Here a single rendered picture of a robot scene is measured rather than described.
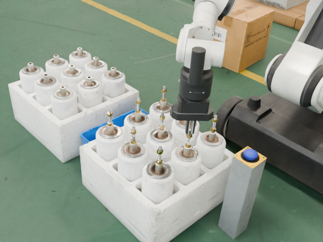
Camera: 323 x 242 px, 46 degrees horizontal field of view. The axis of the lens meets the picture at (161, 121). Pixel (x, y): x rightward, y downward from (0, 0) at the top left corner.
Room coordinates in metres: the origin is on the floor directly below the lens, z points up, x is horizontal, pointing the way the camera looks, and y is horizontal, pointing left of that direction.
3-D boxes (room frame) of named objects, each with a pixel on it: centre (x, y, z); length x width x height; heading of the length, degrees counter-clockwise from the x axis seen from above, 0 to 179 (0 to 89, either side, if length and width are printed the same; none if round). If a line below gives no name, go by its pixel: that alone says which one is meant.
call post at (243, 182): (0.85, -0.26, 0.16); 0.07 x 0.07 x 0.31; 45
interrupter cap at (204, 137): (1.00, -0.17, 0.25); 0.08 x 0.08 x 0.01
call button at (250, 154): (0.85, -0.26, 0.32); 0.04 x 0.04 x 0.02
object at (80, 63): (1.54, 0.38, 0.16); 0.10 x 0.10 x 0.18
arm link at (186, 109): (0.92, -0.09, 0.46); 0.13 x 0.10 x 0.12; 94
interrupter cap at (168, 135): (1.00, 0.00, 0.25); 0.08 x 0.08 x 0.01
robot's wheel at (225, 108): (1.35, -0.29, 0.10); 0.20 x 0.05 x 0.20; 137
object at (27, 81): (1.37, 0.54, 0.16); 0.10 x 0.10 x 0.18
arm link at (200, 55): (0.90, -0.09, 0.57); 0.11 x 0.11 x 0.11; 83
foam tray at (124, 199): (1.00, 0.00, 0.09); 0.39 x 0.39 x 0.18; 45
